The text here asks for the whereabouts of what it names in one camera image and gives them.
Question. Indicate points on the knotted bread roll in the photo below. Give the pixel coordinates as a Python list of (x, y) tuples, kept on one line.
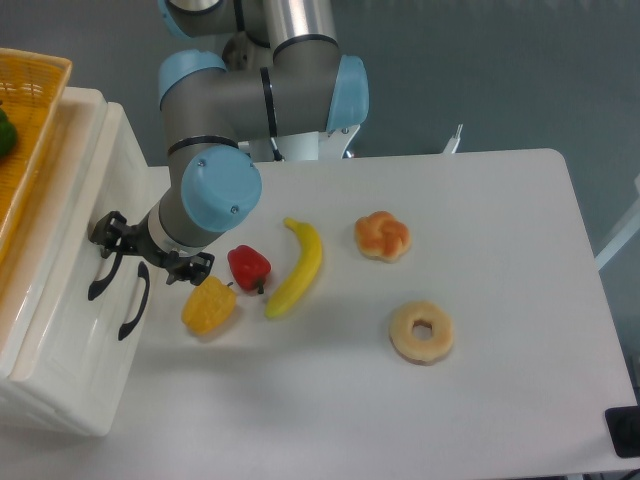
[(381, 236)]

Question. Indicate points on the black device at edge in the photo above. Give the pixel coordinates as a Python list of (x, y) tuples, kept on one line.
[(623, 426)]

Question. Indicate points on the black drawer handle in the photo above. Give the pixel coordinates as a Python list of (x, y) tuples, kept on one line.
[(98, 287), (138, 304)]

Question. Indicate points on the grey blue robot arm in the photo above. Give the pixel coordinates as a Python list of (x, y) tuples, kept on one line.
[(209, 108)]

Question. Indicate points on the yellow banana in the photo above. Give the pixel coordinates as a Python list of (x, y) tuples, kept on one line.
[(297, 283)]

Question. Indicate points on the orange woven basket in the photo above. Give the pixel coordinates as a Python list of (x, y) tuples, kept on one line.
[(32, 85)]

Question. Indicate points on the black lower drawer handle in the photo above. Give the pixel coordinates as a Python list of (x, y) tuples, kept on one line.
[(138, 304)]

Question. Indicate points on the yellow bell pepper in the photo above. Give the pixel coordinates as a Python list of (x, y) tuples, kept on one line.
[(209, 305)]

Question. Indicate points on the white drawer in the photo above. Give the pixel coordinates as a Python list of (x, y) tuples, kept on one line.
[(71, 358)]

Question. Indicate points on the white metal frame bracket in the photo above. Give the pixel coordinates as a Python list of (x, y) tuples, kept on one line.
[(453, 143)]

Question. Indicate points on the black top drawer handle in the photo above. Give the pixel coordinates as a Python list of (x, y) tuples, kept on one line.
[(98, 287)]

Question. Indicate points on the green bell pepper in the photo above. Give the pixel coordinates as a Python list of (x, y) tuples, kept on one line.
[(8, 134)]

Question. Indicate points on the red bell pepper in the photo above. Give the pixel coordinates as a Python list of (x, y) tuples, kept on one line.
[(249, 268)]

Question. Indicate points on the white plastic drawer cabinet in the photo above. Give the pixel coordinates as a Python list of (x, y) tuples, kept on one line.
[(29, 263)]

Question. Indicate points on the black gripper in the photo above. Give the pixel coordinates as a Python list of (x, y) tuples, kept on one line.
[(114, 236)]

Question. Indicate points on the plain ring donut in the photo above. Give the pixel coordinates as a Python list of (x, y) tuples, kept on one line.
[(421, 332)]

